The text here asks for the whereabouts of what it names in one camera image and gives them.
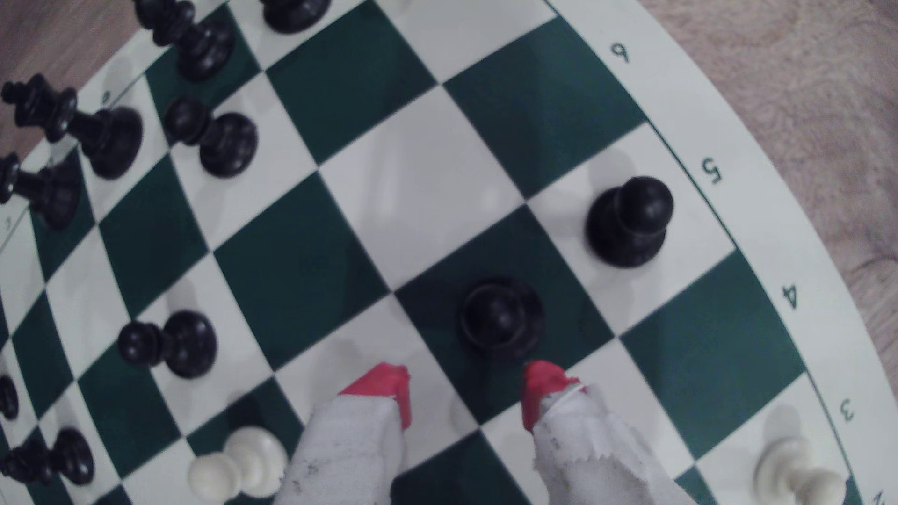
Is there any green and white chess mat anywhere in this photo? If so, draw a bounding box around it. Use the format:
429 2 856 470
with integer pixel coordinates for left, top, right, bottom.
0 0 898 505

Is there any black queen chess piece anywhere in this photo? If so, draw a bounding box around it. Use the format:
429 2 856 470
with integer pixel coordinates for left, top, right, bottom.
0 151 81 231

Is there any white pawn chess piece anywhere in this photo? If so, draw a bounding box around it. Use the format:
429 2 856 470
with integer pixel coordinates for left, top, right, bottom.
754 435 846 505
187 426 290 504

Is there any black pawn chess piece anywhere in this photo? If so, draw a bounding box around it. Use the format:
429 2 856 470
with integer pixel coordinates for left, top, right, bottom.
117 310 218 380
586 175 674 269
0 375 20 422
163 94 259 178
459 278 546 362

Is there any black bishop chess piece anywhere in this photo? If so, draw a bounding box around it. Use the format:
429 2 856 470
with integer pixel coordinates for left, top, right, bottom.
0 426 95 487
133 0 236 81

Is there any black knight chess piece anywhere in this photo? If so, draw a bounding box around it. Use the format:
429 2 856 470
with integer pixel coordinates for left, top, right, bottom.
261 0 332 35

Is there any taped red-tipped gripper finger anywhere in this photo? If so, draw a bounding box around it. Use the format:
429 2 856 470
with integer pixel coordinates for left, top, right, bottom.
522 361 695 505
272 363 411 505

